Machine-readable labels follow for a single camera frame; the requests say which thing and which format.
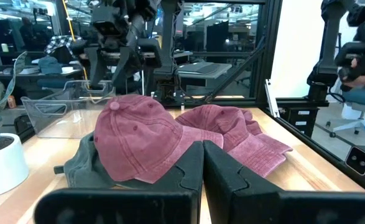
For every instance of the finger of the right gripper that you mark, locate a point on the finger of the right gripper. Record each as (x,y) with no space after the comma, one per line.
(93,73)
(124,73)

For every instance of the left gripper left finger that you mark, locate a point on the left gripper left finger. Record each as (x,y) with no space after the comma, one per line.
(176,177)

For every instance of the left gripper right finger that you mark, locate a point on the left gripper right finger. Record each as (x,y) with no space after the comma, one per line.
(232,193)

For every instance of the red baseball cap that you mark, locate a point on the red baseball cap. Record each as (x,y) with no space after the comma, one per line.
(138,140)
(281,146)
(213,121)

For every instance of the grey-green baseball cap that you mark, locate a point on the grey-green baseball cap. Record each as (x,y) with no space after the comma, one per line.
(79,168)

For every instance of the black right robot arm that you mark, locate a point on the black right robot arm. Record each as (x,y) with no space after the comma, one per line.
(168,46)

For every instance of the blue baseball cap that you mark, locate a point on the blue baseball cap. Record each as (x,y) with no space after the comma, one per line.
(50,66)

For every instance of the black white plaid shirt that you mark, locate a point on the black white plaid shirt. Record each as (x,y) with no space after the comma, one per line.
(59,42)

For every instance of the dark grey laptop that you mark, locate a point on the dark grey laptop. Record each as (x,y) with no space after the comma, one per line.
(204,69)

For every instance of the clear plastic bin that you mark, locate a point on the clear plastic bin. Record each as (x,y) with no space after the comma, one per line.
(33,118)

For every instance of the person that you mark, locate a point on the person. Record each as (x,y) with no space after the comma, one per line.
(25,29)

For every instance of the orange can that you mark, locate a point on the orange can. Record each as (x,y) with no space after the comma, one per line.
(11,102)

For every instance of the small pale cup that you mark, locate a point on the small pale cup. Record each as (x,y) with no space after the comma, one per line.
(4,47)

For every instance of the black labelled control box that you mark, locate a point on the black labelled control box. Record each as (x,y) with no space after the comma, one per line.
(300,124)

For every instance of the white plant pot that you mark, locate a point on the white plant pot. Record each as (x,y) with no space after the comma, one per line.
(5,168)

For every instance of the blue office chair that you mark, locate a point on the blue office chair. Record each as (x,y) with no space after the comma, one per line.
(362,96)

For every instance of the person's hand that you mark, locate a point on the person's hand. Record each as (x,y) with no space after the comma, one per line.
(356,81)

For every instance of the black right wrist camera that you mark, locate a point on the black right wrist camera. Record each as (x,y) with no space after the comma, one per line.
(107,26)

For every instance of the white metal bracket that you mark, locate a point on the white metal bracket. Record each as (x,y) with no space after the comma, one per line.
(272,99)

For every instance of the black aluminium frame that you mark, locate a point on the black aluminium frame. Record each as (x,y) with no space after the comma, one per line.
(269,46)

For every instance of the black depth camera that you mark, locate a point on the black depth camera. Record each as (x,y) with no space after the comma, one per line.
(359,160)

